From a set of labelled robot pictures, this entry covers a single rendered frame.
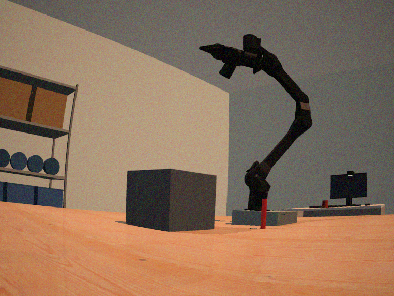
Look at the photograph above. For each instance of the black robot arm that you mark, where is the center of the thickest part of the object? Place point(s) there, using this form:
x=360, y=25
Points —
x=269, y=63

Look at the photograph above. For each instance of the dark red peg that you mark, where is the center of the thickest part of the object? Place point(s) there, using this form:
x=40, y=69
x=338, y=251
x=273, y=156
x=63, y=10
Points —
x=263, y=214

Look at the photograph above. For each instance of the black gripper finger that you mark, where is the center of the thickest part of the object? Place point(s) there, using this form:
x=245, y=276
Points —
x=209, y=46
x=221, y=52

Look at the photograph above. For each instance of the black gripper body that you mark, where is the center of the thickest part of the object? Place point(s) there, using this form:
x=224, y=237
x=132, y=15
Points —
x=236, y=56

